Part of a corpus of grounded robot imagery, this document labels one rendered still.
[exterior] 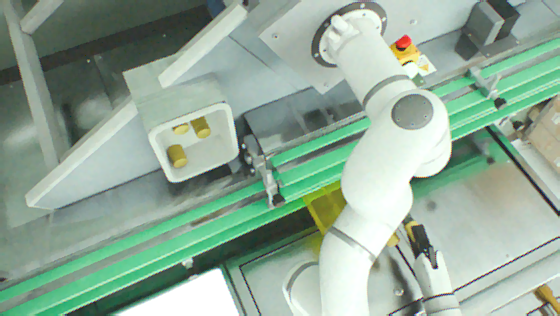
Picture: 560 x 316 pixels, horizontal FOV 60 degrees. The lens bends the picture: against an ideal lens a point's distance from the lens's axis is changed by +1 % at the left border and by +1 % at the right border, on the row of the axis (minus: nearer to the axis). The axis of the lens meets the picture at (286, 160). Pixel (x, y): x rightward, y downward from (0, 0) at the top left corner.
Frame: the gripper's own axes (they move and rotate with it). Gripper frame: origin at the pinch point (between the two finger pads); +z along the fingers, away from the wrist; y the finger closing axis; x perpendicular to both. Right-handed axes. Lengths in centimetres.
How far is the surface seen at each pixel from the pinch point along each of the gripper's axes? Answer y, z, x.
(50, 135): 12, 38, 84
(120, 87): -14, 72, 75
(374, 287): -12.7, -7.4, 10.9
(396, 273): -12.8, -4.9, 4.3
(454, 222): -16.8, 7.0, -17.1
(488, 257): -16.6, -4.5, -22.4
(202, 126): 24, 26, 46
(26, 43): 11, 71, 92
